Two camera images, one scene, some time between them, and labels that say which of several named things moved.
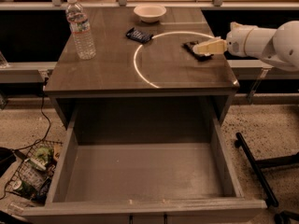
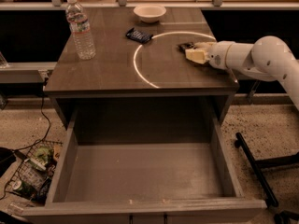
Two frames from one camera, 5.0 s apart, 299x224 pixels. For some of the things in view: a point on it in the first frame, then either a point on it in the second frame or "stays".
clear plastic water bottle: (84, 44) stays
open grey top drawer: (183, 183) stays
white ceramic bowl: (149, 13) stays
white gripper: (235, 42) to (218, 55)
